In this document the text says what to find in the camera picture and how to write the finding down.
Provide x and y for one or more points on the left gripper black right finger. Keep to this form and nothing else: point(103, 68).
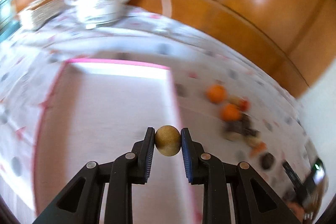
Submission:
point(229, 188)

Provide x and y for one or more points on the black remote control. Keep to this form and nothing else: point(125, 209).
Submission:
point(294, 178)

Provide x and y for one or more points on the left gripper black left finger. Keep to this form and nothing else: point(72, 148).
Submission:
point(80, 200)

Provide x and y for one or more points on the pink-edged white tray box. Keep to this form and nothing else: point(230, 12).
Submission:
point(96, 111)

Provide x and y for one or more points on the orange with stem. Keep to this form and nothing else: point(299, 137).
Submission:
point(216, 93)

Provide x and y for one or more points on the red tomato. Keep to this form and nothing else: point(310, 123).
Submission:
point(244, 105)

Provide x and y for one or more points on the dark wrinkled round fruit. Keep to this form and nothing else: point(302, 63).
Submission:
point(267, 161)

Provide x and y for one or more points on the round yellow-brown fruit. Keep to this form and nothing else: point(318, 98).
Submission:
point(168, 140)

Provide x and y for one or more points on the orange carrot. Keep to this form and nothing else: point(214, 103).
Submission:
point(255, 151)

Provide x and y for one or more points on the white-cut dark eggplant piece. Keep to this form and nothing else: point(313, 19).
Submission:
point(252, 137)

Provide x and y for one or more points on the white woven tissue box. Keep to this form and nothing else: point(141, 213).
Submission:
point(38, 12)

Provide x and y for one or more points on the plain orange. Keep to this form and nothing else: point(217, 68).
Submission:
point(230, 113)

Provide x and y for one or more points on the smartphone with lit screen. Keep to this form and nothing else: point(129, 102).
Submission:
point(314, 183)

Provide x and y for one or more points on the white patterned tablecloth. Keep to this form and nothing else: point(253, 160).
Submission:
point(31, 61)

